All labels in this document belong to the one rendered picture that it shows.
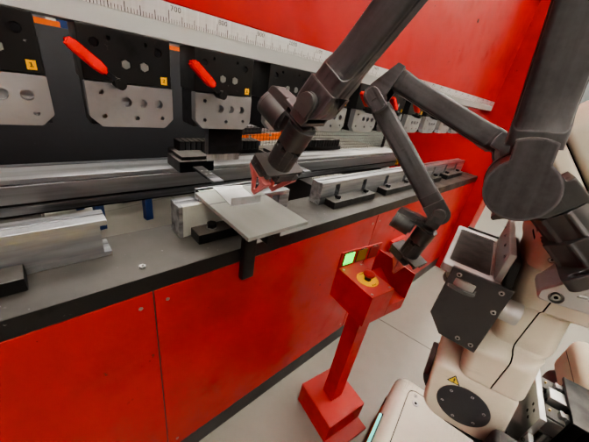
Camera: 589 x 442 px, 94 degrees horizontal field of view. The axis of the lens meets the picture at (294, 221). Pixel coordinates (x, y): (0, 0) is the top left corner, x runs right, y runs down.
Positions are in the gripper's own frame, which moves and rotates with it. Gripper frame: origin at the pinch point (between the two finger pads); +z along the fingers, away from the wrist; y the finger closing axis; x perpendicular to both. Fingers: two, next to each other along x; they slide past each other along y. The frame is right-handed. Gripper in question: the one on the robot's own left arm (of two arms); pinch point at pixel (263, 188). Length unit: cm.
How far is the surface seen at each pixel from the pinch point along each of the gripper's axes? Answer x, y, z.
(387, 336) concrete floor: 66, -100, 85
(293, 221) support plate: 9.5, -4.9, 2.2
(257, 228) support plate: 8.5, 5.2, 2.8
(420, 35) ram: -36, -80, -34
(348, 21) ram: -34, -37, -29
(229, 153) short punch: -17.7, -1.3, 6.1
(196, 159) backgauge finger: -31.2, -1.2, 22.9
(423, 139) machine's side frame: -45, -216, 28
